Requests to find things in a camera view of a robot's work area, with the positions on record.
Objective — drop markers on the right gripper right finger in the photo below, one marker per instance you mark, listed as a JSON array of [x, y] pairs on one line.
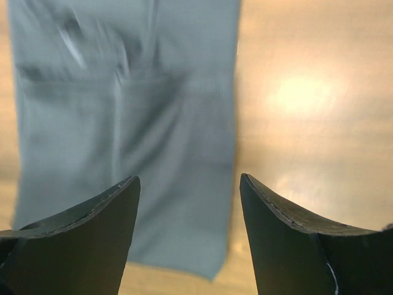
[[295, 251]]

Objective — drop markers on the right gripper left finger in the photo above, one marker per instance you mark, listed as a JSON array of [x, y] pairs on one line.
[[82, 250]]

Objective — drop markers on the grey t shirt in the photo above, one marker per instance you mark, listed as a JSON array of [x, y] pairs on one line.
[[105, 90]]

